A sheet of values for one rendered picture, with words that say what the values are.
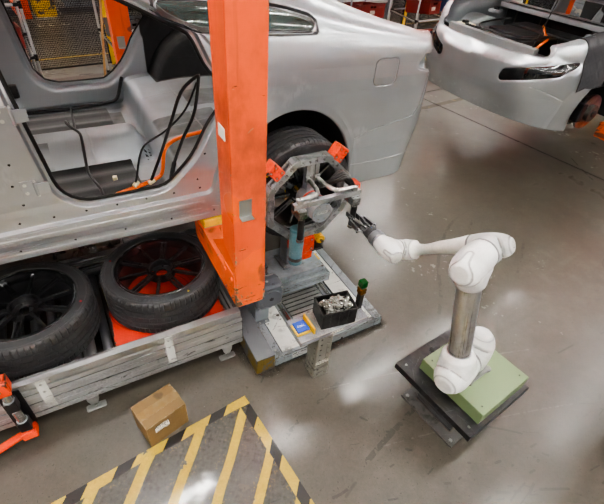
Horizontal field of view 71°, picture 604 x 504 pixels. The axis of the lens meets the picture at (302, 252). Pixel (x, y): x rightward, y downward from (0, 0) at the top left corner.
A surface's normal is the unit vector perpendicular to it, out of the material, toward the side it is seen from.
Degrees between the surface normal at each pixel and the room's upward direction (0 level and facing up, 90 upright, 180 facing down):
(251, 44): 90
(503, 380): 1
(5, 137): 88
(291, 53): 81
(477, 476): 0
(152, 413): 0
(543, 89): 89
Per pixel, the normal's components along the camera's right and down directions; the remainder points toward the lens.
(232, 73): 0.48, 0.59
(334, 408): 0.07, -0.77
